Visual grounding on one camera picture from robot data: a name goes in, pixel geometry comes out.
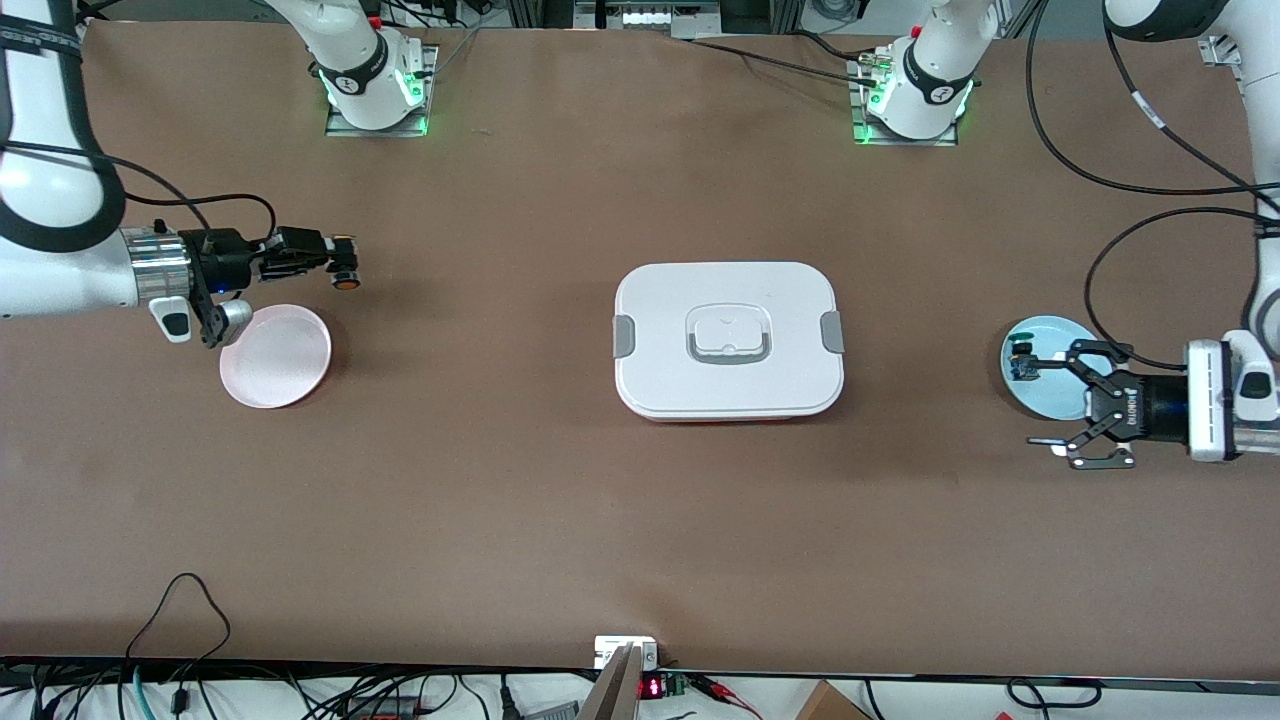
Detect long black base cable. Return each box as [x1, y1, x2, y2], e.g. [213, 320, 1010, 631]
[672, 36, 881, 89]

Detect thin grey cable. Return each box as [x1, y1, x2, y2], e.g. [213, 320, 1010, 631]
[428, 24, 483, 81]

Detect black cable tangle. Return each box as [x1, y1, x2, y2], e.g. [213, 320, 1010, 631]
[385, 0, 501, 31]
[0, 660, 581, 720]

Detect grey metal bar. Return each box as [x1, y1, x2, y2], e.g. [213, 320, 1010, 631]
[578, 643, 643, 720]

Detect small white box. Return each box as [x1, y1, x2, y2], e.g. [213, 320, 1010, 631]
[594, 636, 659, 671]

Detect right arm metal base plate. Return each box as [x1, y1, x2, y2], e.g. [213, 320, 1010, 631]
[325, 44, 440, 138]

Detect red clip leads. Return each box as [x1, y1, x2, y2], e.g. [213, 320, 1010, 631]
[695, 673, 763, 719]

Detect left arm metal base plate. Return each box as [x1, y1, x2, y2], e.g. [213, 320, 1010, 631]
[850, 52, 960, 147]

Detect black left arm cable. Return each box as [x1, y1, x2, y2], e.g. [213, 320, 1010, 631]
[1024, 0, 1280, 373]

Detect brown cardboard box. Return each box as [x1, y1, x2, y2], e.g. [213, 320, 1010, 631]
[795, 680, 873, 720]

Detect white lidded pink lunch box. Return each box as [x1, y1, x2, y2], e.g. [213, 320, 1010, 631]
[612, 261, 847, 423]

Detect pink round plate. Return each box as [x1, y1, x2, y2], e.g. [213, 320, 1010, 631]
[219, 304, 333, 410]

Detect aluminium profile frame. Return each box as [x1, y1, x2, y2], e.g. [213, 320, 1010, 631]
[1198, 30, 1251, 101]

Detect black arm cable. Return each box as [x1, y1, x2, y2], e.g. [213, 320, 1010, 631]
[1024, 0, 1280, 373]
[0, 140, 278, 251]

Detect black looped thin cable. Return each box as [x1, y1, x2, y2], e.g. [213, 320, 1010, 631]
[124, 572, 233, 691]

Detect white power strip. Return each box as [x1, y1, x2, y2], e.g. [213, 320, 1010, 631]
[574, 0, 723, 39]

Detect black coiled cable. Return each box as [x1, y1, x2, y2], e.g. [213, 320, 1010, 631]
[1005, 677, 1103, 709]

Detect light blue round plate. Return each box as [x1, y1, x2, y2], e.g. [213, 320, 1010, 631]
[1000, 315, 1106, 421]

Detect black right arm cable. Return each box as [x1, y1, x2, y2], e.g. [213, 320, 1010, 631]
[0, 140, 278, 251]

